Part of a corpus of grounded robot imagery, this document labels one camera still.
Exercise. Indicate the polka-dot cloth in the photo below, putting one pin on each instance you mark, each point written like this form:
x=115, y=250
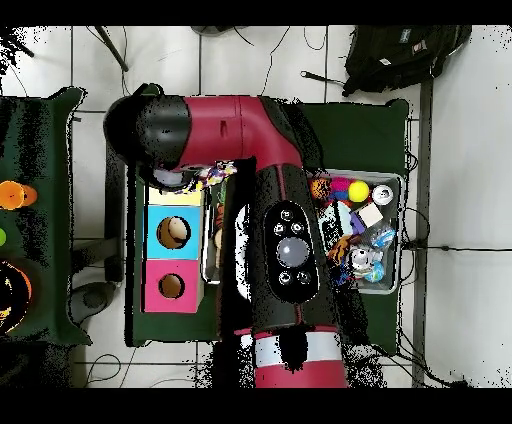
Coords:
x=216, y=173

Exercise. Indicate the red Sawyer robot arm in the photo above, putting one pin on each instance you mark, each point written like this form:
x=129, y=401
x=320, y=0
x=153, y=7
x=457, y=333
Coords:
x=280, y=264

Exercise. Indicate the wooden box with three holes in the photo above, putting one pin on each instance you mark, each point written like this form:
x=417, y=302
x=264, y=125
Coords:
x=154, y=240

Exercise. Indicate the clear mesh bin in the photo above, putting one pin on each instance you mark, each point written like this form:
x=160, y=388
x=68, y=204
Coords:
x=376, y=284

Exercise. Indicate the small orange basketball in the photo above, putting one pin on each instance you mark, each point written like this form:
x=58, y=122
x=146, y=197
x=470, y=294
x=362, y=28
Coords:
x=321, y=189

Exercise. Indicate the mint green cloth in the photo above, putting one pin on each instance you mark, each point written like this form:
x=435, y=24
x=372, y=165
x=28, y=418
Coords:
x=340, y=220

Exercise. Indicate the pink spiky ball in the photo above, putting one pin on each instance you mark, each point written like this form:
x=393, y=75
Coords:
x=342, y=186

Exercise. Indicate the silver drink can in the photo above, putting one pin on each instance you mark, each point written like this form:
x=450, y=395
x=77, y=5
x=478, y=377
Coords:
x=362, y=260

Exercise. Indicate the grey round base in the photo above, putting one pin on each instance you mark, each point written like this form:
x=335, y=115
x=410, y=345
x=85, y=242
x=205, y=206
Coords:
x=92, y=300

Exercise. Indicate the person's foot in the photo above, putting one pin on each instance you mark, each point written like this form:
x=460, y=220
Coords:
x=210, y=30

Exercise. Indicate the dark green side tablecloth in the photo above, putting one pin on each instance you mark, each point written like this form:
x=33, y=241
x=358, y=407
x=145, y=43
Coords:
x=56, y=160

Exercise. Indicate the black backpack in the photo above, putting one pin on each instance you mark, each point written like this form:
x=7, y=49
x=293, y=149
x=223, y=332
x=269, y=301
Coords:
x=400, y=56

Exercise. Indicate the black tripod leg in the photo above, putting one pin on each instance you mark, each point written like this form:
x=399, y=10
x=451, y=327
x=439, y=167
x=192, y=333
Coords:
x=112, y=48

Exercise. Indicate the orange plastic cup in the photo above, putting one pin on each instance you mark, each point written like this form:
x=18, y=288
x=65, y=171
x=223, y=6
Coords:
x=16, y=195

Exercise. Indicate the small green ball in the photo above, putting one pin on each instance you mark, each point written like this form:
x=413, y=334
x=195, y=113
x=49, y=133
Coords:
x=2, y=237

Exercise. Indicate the orange plastic bowl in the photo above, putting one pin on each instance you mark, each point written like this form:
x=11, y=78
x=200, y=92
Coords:
x=14, y=296

